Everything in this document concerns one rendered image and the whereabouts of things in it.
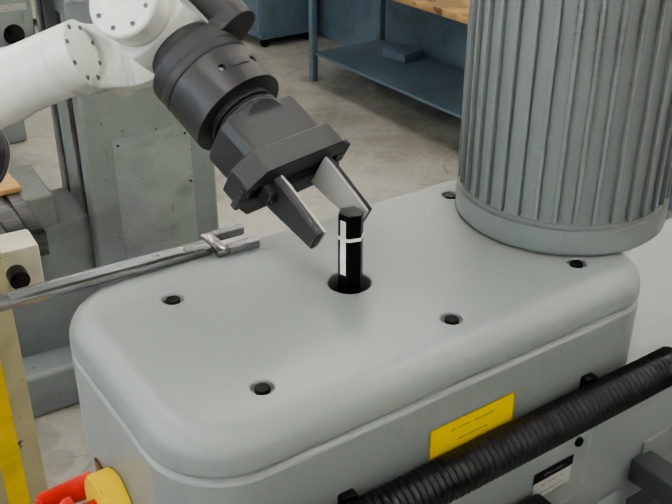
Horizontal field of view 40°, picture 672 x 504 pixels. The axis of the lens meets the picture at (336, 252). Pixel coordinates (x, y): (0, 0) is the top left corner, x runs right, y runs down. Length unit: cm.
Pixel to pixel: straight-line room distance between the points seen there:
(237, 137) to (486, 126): 22
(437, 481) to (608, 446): 31
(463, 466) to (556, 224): 24
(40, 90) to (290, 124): 24
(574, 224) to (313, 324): 25
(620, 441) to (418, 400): 34
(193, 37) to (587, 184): 36
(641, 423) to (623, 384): 18
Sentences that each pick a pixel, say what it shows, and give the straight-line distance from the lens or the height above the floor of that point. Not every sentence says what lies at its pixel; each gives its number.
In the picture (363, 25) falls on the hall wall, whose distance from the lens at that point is 804.
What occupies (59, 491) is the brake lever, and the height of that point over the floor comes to 171.
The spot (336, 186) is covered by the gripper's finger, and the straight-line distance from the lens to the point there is 79.
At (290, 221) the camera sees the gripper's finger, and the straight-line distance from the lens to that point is 75.
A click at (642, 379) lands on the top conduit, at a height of 180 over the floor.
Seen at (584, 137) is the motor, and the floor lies 200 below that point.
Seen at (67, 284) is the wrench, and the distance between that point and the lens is 80.
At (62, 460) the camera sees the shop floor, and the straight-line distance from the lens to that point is 361.
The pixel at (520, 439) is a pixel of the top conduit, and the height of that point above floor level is 180.
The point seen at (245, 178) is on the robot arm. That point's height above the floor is 199.
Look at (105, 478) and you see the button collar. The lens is 76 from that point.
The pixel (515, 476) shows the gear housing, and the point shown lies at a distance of 87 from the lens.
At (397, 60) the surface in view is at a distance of 708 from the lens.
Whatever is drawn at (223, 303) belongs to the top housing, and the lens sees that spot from 76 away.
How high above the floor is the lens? 229
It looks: 29 degrees down
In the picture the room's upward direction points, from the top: straight up
